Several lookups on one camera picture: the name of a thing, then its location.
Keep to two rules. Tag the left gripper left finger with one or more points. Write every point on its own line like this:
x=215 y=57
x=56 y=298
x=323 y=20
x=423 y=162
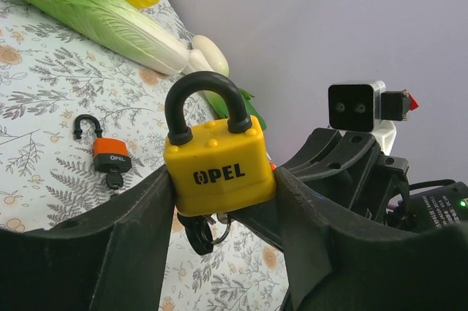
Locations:
x=110 y=258

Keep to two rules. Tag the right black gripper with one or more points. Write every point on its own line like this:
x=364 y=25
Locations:
x=337 y=167

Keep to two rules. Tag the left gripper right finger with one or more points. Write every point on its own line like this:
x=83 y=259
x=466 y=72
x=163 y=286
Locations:
x=339 y=260

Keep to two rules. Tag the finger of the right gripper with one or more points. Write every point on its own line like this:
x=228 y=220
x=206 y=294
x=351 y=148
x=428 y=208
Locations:
x=262 y=220

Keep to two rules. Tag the silver keys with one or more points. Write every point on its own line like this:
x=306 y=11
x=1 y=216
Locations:
x=215 y=228

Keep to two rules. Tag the yellow padlock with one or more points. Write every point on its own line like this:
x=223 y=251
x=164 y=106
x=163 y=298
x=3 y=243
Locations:
x=216 y=167

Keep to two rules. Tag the black-headed keys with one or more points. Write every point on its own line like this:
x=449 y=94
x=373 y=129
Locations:
x=114 y=180

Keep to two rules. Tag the orange padlock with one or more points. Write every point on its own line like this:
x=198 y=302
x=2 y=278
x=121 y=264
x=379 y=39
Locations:
x=109 y=154

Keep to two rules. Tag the floral table mat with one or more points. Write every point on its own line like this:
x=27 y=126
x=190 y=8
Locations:
x=49 y=76

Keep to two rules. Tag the white radish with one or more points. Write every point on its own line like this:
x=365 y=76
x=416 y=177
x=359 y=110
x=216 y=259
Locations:
x=212 y=54

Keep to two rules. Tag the bok choy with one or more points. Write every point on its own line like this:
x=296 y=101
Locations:
x=221 y=93

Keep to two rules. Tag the green napa cabbage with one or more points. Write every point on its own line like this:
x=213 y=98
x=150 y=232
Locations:
x=122 y=28

